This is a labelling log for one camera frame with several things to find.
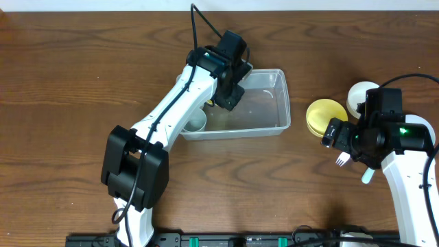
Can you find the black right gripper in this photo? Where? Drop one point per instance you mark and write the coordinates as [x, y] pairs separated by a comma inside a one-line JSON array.
[[342, 142]]

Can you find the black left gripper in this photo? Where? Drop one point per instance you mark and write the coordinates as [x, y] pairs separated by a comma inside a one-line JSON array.
[[230, 104]]

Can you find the yellow plastic bowl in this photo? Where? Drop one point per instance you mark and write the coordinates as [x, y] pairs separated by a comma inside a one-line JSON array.
[[319, 114]]

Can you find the grey plastic cup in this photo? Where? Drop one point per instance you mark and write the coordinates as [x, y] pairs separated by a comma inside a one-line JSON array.
[[197, 122]]

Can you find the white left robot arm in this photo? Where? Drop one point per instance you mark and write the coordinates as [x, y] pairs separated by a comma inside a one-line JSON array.
[[136, 160]]

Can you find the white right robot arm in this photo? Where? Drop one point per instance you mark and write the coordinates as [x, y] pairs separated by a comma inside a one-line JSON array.
[[405, 153]]

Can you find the clear plastic container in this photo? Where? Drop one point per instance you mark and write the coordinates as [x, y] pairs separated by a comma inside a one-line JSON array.
[[264, 110]]

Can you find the white plastic fork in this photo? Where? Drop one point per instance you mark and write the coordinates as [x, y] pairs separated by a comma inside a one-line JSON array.
[[342, 159]]

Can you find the mint green plastic spoon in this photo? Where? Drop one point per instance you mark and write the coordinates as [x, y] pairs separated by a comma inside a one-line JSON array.
[[367, 176]]

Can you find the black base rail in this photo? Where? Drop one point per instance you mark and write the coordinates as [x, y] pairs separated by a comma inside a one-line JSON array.
[[178, 240]]

